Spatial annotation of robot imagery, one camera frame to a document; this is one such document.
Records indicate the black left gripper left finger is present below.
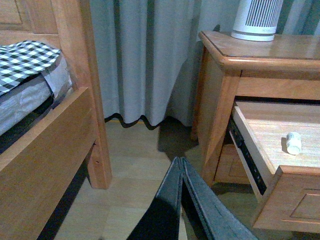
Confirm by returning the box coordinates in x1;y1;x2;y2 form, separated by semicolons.
127;157;183;240

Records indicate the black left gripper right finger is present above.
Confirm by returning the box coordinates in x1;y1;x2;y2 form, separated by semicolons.
180;157;257;240

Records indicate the wooden drawer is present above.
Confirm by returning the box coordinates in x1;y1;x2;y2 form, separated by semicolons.
228;100;320;233
214;144;250;184

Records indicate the white medicine bottle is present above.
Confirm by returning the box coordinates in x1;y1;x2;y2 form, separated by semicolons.
286;132;302;155

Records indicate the wooden nightstand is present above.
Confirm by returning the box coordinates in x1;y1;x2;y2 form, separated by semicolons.
190;30;320;186

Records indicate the grey-green curtain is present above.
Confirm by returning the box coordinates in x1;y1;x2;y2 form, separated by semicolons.
89;0;320;131

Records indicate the grey mattress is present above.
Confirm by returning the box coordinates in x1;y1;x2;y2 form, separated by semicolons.
0;56;72;134

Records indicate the white slatted air purifier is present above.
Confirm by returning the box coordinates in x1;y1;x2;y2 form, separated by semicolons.
231;0;283;42

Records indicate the black white checkered blanket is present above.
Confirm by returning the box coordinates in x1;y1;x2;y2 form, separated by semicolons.
0;40;62;95

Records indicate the wooden bed frame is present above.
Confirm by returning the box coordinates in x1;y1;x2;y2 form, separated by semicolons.
0;0;112;240

